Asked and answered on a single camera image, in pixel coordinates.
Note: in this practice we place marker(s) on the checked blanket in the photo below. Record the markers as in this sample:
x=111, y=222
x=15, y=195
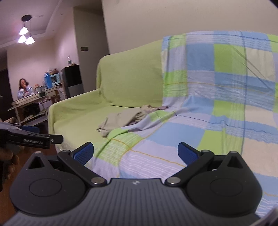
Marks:
x=217, y=97

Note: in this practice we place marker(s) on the dark door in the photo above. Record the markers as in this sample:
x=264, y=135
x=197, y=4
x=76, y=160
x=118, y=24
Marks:
x=5, y=91

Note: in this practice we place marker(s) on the blue water jug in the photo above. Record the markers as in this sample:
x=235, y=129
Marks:
x=46, y=81

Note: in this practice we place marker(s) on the ceiling lamp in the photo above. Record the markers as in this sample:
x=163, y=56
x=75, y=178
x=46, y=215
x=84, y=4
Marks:
x=23, y=30

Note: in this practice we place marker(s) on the dining table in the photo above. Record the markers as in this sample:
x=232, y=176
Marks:
x=28, y=101

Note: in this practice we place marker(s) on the light blue microwave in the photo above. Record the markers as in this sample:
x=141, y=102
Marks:
x=56, y=79

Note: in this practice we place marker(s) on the green covered sofa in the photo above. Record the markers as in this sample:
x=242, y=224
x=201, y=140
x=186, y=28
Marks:
x=130, y=76

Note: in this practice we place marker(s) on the wall switch plate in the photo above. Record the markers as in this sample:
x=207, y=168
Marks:
x=84, y=49

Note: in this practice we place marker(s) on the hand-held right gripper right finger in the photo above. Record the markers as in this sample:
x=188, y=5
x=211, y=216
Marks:
x=187, y=153

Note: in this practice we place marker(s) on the person's left hand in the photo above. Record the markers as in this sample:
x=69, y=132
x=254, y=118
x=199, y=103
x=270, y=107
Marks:
x=9, y=167

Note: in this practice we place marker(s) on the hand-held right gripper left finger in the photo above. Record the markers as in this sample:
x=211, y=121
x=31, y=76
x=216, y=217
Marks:
x=83, y=152

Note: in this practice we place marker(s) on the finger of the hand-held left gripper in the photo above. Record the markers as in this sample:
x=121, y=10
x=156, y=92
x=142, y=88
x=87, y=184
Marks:
x=30, y=129
x=57, y=139

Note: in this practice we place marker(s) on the black fridge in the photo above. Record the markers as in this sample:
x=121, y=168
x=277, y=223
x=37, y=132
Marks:
x=72, y=78

